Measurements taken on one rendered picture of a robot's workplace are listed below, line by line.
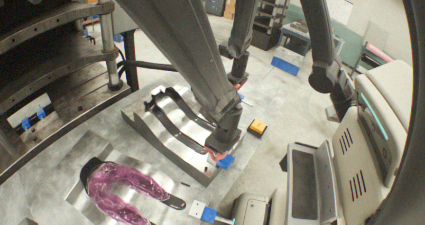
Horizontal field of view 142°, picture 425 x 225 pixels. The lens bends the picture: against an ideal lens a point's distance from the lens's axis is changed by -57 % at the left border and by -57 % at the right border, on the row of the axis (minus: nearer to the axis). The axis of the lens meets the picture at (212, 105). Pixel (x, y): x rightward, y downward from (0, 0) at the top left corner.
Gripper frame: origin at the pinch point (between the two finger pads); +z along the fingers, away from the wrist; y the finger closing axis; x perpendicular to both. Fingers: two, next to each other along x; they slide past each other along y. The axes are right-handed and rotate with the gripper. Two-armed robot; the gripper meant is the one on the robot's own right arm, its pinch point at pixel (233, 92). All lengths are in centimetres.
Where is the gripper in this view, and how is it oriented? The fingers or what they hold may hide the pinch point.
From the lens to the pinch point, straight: 76.6
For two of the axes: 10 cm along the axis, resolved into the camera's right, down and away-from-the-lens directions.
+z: -1.2, 7.6, 6.4
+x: 8.0, 4.6, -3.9
